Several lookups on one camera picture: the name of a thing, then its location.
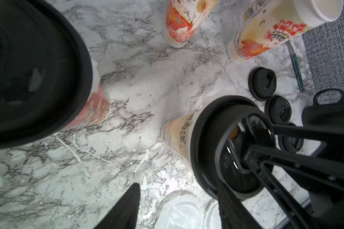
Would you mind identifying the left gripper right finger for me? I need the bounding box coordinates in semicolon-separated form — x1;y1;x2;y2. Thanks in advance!
217;183;262;229

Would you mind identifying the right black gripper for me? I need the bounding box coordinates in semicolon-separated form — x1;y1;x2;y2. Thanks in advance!
245;125;344;229

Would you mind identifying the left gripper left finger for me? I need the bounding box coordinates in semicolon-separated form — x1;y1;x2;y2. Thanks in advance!
95;183;140;229

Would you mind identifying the black cup lid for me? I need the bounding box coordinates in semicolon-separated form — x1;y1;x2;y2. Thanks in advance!
278;135;304;153
265;95;292;125
0;1;93;149
248;67;277;101
190;95;276;200

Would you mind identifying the yellow patterned paper cup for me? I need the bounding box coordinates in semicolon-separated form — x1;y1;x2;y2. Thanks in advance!
161;109;202;169

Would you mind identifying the red patterned paper cup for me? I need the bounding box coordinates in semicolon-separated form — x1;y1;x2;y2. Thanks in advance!
60;59;110;131

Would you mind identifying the translucent leak-proof paper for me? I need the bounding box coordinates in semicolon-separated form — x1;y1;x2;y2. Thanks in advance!
203;201;222;229
154;195;204;229

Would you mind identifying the black mug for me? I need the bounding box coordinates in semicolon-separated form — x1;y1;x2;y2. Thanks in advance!
302;88;344;128

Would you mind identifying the red flower paper cup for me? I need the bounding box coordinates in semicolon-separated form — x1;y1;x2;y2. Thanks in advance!
227;1;344;63

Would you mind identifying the back left paper cup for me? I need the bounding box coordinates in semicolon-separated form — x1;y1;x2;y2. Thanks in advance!
163;0;219;48

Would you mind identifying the green handled fork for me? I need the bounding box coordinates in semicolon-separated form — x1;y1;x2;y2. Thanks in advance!
285;41;305;93

